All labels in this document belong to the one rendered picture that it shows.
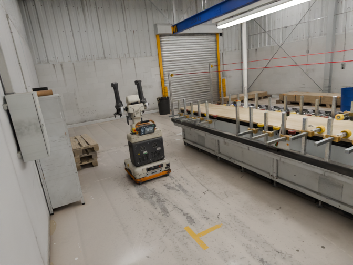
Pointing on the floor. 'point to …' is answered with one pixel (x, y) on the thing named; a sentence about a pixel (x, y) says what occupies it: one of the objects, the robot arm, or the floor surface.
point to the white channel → (244, 37)
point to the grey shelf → (58, 158)
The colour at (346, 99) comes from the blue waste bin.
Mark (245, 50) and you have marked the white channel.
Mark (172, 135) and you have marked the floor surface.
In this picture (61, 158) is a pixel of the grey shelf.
